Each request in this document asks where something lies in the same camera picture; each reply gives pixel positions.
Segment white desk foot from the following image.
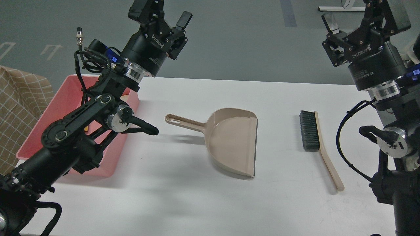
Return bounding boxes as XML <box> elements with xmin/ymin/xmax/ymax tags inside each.
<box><xmin>318</xmin><ymin>0</ymin><xmax>366</xmax><ymax>12</ymax></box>

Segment grey office chair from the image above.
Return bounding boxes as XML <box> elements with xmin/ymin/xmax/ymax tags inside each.
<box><xmin>400</xmin><ymin>35</ymin><xmax>420</xmax><ymax>67</ymax></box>

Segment brown checkered cloth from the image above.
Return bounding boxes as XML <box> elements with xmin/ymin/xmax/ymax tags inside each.
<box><xmin>0</xmin><ymin>66</ymin><xmax>54</xmax><ymax>175</ymax></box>

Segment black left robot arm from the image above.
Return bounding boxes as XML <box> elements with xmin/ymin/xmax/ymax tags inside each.
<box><xmin>1</xmin><ymin>0</ymin><xmax>193</xmax><ymax>236</ymax></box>

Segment pink plastic bin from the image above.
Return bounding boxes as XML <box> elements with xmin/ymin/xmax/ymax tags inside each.
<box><xmin>15</xmin><ymin>74</ymin><xmax>139</xmax><ymax>177</ymax></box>

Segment beige plastic dustpan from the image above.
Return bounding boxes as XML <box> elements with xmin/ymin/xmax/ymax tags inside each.
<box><xmin>165</xmin><ymin>108</ymin><xmax>258</xmax><ymax>178</ymax></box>

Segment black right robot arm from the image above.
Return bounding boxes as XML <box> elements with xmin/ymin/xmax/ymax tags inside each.
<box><xmin>322</xmin><ymin>0</ymin><xmax>420</xmax><ymax>236</ymax></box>

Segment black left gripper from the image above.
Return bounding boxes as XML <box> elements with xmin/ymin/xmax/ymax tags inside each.
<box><xmin>120</xmin><ymin>0</ymin><xmax>193</xmax><ymax>77</ymax></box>

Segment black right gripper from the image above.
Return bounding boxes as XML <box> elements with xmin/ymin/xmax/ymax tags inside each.
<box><xmin>321</xmin><ymin>0</ymin><xmax>411</xmax><ymax>91</ymax></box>

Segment beige brush black bristles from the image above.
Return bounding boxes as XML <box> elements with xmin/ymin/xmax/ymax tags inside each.
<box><xmin>299</xmin><ymin>110</ymin><xmax>345</xmax><ymax>192</ymax></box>

